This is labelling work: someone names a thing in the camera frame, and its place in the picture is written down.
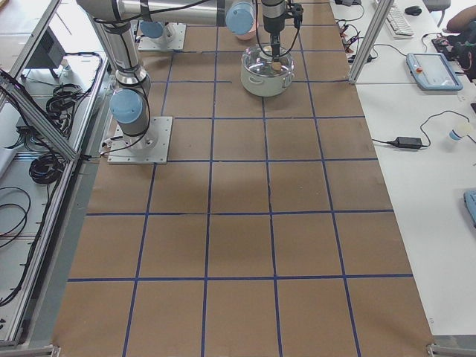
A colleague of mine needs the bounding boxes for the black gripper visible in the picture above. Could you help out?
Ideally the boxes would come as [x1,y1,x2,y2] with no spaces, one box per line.
[261,0,286,60]

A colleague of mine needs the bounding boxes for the brown egg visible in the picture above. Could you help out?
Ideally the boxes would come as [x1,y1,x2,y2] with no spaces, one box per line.
[271,62,282,71]

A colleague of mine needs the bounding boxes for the glass pot lid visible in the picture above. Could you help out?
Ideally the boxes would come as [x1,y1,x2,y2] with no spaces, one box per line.
[241,45,295,77]

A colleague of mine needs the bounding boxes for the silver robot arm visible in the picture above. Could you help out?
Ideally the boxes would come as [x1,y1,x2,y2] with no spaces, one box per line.
[78,1,289,152]
[139,21,176,42]

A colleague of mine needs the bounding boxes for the pale green cooking pot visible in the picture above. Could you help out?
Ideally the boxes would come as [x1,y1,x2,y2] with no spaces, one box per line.
[240,61,295,97]

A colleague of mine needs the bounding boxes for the pink bowl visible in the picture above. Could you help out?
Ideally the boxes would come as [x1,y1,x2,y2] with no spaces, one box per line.
[236,31,255,41]

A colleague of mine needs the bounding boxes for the white keyboard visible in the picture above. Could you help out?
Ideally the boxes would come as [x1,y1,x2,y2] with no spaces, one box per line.
[385,5,414,39]

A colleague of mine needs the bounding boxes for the black computer mouse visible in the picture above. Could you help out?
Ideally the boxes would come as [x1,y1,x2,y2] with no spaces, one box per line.
[405,5,422,16]

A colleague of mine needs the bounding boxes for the blue teach pendant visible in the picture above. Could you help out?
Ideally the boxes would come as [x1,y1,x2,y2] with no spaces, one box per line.
[463,190,476,225]
[405,53,463,91]

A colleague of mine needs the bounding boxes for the black power adapter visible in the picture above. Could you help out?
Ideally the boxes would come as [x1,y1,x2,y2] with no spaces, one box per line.
[393,137,424,149]

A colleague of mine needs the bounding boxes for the paper cup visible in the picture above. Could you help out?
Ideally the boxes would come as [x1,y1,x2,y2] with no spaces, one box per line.
[448,122,474,141]

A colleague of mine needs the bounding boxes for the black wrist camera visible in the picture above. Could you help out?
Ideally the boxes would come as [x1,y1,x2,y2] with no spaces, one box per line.
[289,3,303,30]

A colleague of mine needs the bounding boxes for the aluminium frame post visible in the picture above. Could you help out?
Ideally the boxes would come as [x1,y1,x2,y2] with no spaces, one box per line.
[348,0,394,84]

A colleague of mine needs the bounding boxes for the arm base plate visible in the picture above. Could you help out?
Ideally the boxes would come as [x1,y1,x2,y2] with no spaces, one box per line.
[138,22,186,52]
[107,116,173,164]

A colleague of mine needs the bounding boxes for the coiled black cables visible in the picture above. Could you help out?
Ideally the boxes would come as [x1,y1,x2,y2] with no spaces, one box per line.
[28,152,64,184]

